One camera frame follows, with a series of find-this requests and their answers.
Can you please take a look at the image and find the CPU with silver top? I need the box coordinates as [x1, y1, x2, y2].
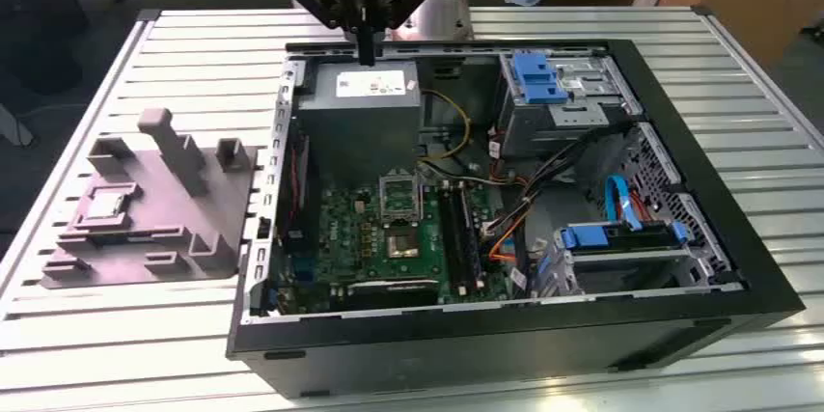
[87, 191, 130, 219]

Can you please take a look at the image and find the CPU socket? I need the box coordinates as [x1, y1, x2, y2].
[384, 227, 426, 260]

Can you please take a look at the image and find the blue drive carrier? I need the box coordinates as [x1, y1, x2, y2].
[512, 52, 571, 106]

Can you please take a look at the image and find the grey power supply unit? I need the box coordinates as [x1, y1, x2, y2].
[292, 63, 427, 177]

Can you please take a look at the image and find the silver drive cage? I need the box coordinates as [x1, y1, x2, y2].
[499, 51, 646, 158]

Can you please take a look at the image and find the metal socket cover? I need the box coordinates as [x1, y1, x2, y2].
[379, 170, 424, 226]

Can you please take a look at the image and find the black RAM slot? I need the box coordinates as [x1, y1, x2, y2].
[446, 179, 476, 293]
[436, 179, 468, 295]

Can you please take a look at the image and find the grey parts rack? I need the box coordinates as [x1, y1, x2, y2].
[38, 107, 263, 290]

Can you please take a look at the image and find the green motherboard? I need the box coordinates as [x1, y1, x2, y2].
[268, 175, 516, 316]

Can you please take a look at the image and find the hard disk in blue carrier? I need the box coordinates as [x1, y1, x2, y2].
[559, 220, 692, 253]

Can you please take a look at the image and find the graphics card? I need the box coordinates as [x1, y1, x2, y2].
[346, 278, 440, 311]

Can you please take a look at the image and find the black PC case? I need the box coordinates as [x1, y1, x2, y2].
[224, 38, 807, 401]

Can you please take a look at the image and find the yellow and black wire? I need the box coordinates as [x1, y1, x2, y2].
[418, 88, 471, 162]

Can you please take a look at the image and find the black cable bundle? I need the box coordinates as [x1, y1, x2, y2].
[482, 122, 636, 239]

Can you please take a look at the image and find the blue flat wire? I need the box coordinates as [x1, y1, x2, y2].
[603, 173, 646, 233]

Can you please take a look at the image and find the orange wire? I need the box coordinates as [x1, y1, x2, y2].
[487, 231, 518, 264]

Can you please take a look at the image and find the red wire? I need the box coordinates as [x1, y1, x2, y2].
[630, 188, 656, 226]

